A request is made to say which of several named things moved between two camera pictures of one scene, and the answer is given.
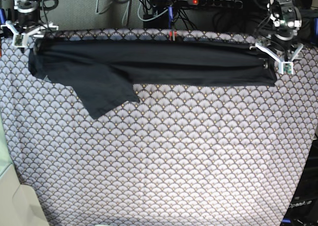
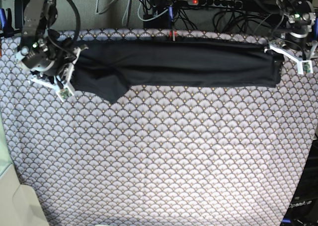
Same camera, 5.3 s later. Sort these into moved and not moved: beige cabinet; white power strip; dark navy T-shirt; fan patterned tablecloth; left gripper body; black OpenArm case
Moved: dark navy T-shirt; left gripper body
Not moved: black OpenArm case; beige cabinet; white power strip; fan patterned tablecloth
